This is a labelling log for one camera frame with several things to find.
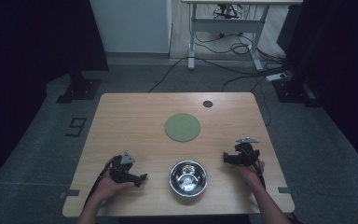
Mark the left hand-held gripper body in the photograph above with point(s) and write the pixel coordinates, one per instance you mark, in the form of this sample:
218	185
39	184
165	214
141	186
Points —
121	171

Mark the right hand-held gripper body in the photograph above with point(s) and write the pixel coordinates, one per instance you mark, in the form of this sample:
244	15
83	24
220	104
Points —
245	155

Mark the person's right hand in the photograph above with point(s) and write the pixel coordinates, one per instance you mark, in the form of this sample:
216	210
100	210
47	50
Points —
250	174

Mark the person's left hand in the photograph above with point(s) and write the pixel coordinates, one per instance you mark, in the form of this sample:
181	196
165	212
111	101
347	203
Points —
110	188

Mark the stainless steel bowl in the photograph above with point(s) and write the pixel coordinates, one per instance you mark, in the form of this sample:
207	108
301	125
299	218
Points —
188	179

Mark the green round mat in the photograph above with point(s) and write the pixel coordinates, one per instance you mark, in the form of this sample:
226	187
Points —
182	127

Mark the grey tape strip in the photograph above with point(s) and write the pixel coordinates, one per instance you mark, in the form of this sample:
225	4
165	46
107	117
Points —
70	193
284	190

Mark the black round table grommet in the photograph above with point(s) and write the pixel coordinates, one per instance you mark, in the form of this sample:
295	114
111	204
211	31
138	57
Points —
208	104

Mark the white power strip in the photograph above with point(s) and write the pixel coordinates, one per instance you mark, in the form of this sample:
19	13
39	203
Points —
276	76

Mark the dark curtain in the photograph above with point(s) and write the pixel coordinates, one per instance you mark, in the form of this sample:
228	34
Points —
338	62
34	46

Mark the black device under desk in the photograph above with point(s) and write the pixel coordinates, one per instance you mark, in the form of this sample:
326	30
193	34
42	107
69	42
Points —
227	11

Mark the white partition panel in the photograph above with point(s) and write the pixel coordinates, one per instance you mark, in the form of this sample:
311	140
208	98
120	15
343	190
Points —
130	26

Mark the black stand base plate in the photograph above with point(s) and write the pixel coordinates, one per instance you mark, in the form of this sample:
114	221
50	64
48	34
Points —
295	91
80	88

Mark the white metal-frame desk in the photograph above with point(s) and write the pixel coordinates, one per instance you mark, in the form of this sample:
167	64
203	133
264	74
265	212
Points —
223	25

